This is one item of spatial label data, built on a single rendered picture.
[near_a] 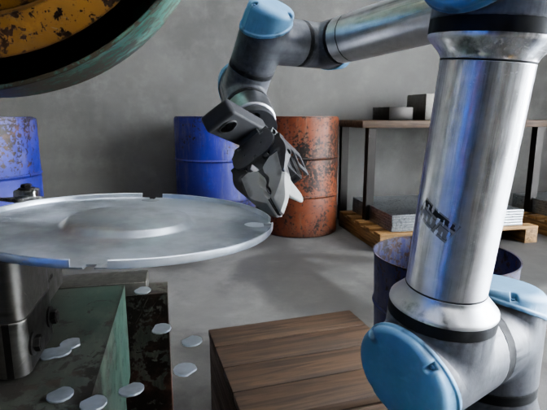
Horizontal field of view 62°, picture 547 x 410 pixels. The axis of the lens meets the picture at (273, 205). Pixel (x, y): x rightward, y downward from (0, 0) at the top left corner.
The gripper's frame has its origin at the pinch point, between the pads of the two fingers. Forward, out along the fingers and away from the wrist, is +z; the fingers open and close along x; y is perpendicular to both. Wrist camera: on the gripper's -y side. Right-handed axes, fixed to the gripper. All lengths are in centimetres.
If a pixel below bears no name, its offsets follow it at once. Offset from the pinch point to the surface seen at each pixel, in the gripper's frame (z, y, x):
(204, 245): 13.0, -12.8, 1.5
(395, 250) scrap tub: -51, 97, 6
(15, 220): 3.5, -21.7, 17.0
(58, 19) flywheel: -37.1, -24.3, 13.8
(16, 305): 11.5, -19.1, 18.5
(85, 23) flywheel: -36.7, -21.2, 11.2
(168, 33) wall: -313, 79, 75
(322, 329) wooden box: -19, 62, 27
